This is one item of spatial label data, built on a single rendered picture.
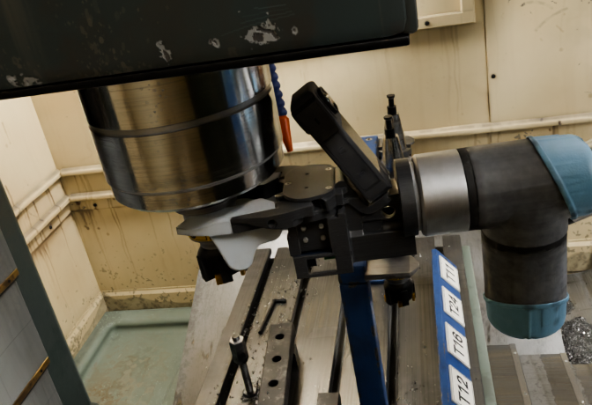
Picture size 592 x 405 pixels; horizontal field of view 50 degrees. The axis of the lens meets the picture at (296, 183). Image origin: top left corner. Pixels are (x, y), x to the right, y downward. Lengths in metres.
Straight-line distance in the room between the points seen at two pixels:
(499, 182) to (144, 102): 0.29
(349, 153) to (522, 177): 0.15
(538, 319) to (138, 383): 1.35
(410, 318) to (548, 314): 0.68
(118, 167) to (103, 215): 1.41
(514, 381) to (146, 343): 1.05
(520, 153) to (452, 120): 1.05
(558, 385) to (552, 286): 0.81
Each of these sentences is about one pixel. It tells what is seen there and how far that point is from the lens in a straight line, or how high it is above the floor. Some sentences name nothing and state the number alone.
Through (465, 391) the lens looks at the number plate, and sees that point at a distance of 1.10.
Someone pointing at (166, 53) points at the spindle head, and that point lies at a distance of 0.42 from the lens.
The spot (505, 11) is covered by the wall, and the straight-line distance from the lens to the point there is 1.56.
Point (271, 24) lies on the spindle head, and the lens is 0.39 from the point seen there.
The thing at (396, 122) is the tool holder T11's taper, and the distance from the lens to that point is 1.18.
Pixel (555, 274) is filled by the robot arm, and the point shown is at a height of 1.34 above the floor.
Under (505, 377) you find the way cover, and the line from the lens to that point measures 1.41.
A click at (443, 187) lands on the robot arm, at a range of 0.55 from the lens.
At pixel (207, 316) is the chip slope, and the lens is 1.69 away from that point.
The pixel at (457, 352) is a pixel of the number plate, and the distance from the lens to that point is 1.15.
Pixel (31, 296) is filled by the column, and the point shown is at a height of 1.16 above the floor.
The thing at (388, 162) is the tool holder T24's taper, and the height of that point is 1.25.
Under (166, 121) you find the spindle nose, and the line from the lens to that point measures 0.48.
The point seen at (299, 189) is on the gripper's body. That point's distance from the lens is 0.56.
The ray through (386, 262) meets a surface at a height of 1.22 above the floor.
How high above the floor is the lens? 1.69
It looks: 24 degrees down
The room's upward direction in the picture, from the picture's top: 11 degrees counter-clockwise
